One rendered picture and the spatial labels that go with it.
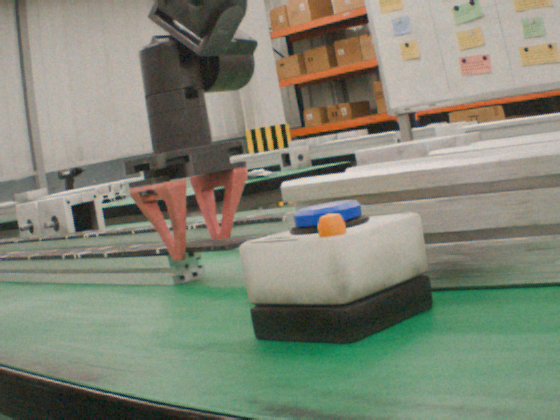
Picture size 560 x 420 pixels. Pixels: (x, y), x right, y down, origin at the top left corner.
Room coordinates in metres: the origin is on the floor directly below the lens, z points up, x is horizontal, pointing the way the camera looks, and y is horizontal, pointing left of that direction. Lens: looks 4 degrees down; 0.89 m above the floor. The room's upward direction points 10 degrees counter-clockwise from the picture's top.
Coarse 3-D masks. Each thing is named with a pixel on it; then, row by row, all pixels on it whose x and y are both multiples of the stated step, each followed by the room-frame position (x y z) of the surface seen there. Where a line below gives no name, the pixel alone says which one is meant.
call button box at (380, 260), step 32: (352, 224) 0.51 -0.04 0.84; (384, 224) 0.50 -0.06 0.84; (416, 224) 0.52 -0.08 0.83; (256, 256) 0.52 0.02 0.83; (288, 256) 0.50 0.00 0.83; (320, 256) 0.48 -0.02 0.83; (352, 256) 0.48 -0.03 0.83; (384, 256) 0.50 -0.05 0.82; (416, 256) 0.52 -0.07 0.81; (256, 288) 0.52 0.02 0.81; (288, 288) 0.50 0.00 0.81; (320, 288) 0.49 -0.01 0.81; (352, 288) 0.48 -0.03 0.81; (384, 288) 0.50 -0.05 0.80; (416, 288) 0.52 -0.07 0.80; (256, 320) 0.53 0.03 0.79; (288, 320) 0.51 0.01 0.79; (320, 320) 0.49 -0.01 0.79; (352, 320) 0.48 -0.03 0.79; (384, 320) 0.49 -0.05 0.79
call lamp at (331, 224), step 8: (328, 216) 0.48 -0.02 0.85; (336, 216) 0.48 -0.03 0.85; (320, 224) 0.48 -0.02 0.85; (328, 224) 0.48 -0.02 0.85; (336, 224) 0.48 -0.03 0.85; (344, 224) 0.48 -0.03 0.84; (320, 232) 0.48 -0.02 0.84; (328, 232) 0.48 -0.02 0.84; (336, 232) 0.48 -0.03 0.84; (344, 232) 0.48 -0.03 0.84
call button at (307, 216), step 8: (352, 200) 0.53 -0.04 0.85; (304, 208) 0.53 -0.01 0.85; (312, 208) 0.52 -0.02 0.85; (320, 208) 0.51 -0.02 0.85; (328, 208) 0.51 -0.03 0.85; (336, 208) 0.51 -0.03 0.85; (344, 208) 0.51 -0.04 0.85; (352, 208) 0.52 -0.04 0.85; (360, 208) 0.52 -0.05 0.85; (296, 216) 0.52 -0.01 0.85; (304, 216) 0.52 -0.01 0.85; (312, 216) 0.51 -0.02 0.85; (320, 216) 0.51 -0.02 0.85; (344, 216) 0.51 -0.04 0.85; (352, 216) 0.51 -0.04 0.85; (296, 224) 0.52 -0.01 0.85; (304, 224) 0.52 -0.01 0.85; (312, 224) 0.51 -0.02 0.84
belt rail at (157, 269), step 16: (128, 256) 0.89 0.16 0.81; (144, 256) 0.87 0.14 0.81; (160, 256) 0.85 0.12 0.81; (192, 256) 0.86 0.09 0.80; (0, 272) 1.16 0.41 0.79; (16, 272) 1.12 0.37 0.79; (32, 272) 1.08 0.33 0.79; (48, 272) 1.04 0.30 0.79; (64, 272) 1.01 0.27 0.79; (80, 272) 0.98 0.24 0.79; (96, 272) 0.95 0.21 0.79; (112, 272) 0.93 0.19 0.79; (128, 272) 0.91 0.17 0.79; (144, 272) 0.88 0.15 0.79; (160, 272) 0.86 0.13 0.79; (176, 272) 0.84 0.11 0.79; (192, 272) 0.86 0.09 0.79
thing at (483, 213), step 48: (288, 192) 0.67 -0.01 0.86; (336, 192) 0.63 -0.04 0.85; (384, 192) 0.61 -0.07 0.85; (432, 192) 0.58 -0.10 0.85; (480, 192) 0.55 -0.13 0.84; (528, 192) 0.51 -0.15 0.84; (432, 240) 0.59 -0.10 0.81; (480, 240) 0.56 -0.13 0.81; (528, 240) 0.52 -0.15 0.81; (432, 288) 0.58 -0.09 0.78; (480, 288) 0.55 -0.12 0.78
